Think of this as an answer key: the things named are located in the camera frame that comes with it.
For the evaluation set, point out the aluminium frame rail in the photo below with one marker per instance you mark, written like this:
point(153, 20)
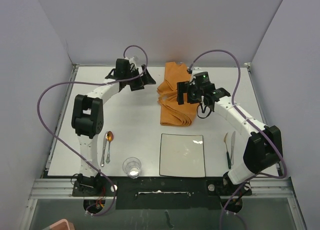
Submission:
point(272, 206)

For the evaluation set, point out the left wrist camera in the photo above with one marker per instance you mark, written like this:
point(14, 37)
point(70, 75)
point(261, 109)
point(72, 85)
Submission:
point(132, 60)

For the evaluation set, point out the green handled gold fork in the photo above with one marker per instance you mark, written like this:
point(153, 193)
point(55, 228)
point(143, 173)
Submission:
point(227, 152)

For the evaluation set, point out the pink box corner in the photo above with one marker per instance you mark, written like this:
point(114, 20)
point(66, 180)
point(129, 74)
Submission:
point(62, 224)

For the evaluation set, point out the white square plate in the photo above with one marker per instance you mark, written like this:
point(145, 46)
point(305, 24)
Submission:
point(182, 156)

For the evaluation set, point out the silver butter knife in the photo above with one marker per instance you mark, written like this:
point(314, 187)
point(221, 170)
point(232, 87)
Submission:
point(103, 153)

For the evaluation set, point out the green handled silver knife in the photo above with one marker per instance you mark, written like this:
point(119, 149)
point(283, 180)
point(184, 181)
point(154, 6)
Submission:
point(232, 144)

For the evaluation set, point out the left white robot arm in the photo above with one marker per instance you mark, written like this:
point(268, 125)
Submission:
point(88, 114)

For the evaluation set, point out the orange cloth placemat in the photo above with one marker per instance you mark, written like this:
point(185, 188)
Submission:
point(172, 114)

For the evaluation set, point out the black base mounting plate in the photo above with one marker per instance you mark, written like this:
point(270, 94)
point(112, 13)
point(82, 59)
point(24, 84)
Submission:
point(160, 193)

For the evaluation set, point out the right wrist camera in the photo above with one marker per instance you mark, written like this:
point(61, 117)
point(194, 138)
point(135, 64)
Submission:
point(202, 80)

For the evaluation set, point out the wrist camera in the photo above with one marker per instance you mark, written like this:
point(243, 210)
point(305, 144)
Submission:
point(132, 60)
point(202, 80)

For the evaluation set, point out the copper bowl spoon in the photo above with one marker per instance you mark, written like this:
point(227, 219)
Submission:
point(109, 138)

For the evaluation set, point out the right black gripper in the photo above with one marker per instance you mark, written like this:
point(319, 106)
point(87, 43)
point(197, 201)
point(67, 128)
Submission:
point(184, 87)

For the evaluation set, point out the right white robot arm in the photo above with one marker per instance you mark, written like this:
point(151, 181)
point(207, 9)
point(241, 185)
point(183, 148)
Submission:
point(263, 143)

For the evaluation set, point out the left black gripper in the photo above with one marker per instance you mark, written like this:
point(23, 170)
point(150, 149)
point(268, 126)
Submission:
point(145, 79)

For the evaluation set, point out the clear drinking glass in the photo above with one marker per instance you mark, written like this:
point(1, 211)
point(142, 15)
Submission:
point(132, 167)

